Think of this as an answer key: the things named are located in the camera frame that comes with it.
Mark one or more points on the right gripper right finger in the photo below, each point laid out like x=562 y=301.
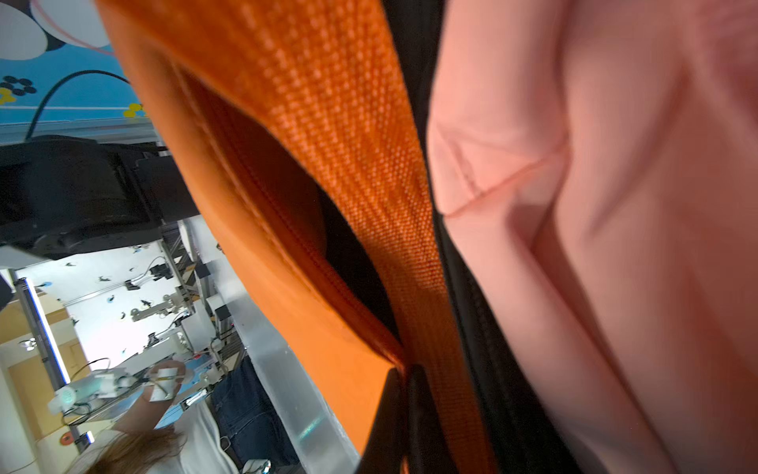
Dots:
x=428 y=452

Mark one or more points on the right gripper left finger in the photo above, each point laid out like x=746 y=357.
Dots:
x=386 y=446

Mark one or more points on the black sling bag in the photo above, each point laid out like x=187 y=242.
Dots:
x=522 y=437

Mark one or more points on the orange sling bag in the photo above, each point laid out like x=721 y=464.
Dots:
x=266 y=105

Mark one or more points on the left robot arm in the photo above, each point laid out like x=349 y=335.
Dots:
x=63 y=196

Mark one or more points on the person outside enclosure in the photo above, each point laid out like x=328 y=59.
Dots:
x=235 y=430

